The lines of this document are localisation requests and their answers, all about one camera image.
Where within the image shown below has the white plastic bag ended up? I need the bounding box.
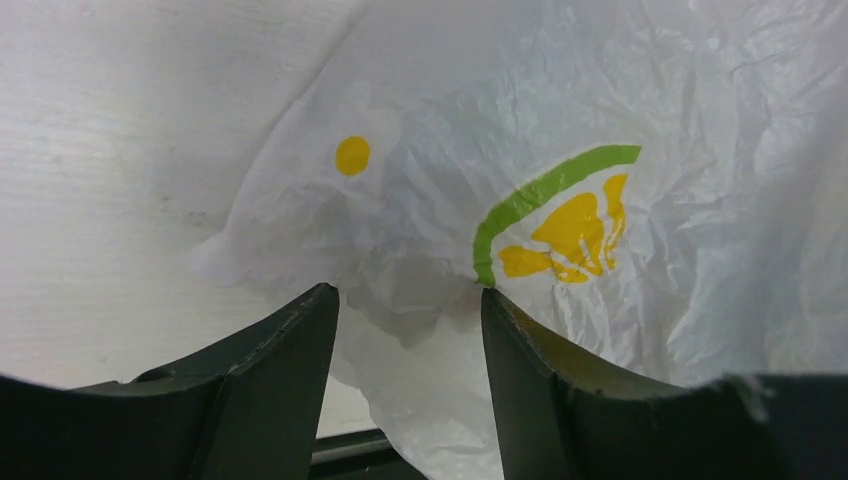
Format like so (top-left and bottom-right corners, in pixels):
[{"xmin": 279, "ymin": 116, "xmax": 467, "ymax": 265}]
[{"xmin": 190, "ymin": 1, "xmax": 847, "ymax": 479}]

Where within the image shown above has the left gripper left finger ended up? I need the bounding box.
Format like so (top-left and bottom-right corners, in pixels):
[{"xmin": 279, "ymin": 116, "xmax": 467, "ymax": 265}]
[{"xmin": 1, "ymin": 284, "xmax": 339, "ymax": 479}]

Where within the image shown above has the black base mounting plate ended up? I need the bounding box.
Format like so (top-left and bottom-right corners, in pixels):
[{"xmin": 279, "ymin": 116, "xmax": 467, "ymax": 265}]
[{"xmin": 308, "ymin": 429, "xmax": 426, "ymax": 480}]

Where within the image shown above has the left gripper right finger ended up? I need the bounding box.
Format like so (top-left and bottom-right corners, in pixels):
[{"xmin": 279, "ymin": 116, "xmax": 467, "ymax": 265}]
[{"xmin": 481, "ymin": 289, "xmax": 847, "ymax": 479}]

